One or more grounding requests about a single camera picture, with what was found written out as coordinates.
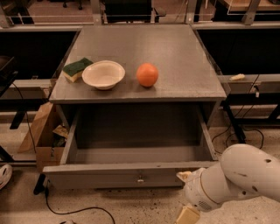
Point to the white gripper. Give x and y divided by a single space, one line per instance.
194 191

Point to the grey top drawer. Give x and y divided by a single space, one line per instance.
133 145

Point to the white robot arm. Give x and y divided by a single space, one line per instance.
242 173

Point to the grey drawer cabinet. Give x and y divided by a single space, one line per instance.
185 74

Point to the orange ball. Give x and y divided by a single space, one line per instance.
147 75

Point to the yellow foam scrap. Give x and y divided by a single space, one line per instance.
237 77

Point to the white bowl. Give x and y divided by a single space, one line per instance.
103 75

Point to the cardboard box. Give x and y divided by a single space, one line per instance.
41 137

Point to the green yellow sponge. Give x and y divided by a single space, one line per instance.
73 71

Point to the white shoe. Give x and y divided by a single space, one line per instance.
5 175

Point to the black office chair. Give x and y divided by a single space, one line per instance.
130 11

